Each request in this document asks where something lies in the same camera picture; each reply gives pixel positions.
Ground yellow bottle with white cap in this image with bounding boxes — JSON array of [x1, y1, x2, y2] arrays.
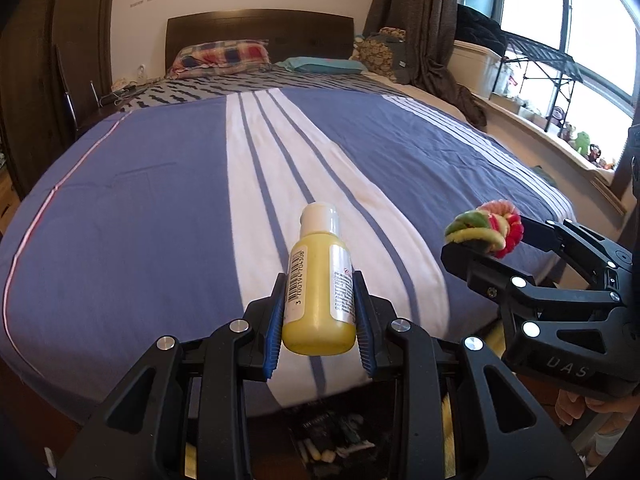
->
[[281, 202, 358, 357]]

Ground light wooden cabinet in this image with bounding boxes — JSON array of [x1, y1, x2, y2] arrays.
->
[[0, 170, 22, 233]]

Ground grey patterned blanket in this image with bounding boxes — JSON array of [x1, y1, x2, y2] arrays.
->
[[125, 67, 386, 111]]

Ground black jacket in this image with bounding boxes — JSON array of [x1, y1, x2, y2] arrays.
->
[[455, 4, 508, 51]]

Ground blue striped bed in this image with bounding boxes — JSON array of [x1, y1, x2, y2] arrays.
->
[[0, 80, 576, 423]]

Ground plaid pillow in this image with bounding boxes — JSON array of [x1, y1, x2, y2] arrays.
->
[[167, 40, 273, 77]]

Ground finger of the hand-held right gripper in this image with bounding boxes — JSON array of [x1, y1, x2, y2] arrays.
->
[[517, 216, 628, 291], [441, 242, 640, 402]]

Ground colourful hair scrunchie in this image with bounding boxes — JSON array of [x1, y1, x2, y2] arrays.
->
[[444, 200, 525, 260]]

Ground dark wooden wardrobe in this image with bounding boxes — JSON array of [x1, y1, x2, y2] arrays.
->
[[0, 0, 118, 196]]

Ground brown patterned cushion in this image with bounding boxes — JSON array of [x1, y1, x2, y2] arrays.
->
[[357, 27, 406, 81]]

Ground tangled charging cables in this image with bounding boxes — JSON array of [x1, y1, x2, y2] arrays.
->
[[107, 77, 151, 106]]

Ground dark wooden headboard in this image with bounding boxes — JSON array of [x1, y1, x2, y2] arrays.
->
[[166, 9, 355, 68]]

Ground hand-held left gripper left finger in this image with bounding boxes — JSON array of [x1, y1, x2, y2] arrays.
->
[[57, 272, 288, 480]]

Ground white storage box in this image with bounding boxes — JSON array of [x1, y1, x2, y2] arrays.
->
[[452, 40, 503, 100]]

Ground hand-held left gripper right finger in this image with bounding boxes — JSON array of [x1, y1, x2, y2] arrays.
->
[[352, 270, 586, 480]]

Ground teal pillow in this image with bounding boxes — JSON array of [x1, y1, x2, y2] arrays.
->
[[275, 56, 366, 75]]

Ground metal frame chair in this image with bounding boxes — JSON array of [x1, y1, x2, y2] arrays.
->
[[54, 45, 103, 136]]

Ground dark grey curtain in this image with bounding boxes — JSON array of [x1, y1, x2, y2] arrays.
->
[[362, 0, 488, 131]]

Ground person's right hand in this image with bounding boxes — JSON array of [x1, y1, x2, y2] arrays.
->
[[555, 391, 640, 427]]

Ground yellow fluffy rug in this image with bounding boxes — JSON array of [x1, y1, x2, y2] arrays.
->
[[182, 327, 506, 480]]

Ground black trash bin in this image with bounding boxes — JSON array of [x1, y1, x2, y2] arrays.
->
[[280, 400, 401, 480]]

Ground black metal rack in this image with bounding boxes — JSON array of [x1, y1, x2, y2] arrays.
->
[[500, 30, 583, 133]]

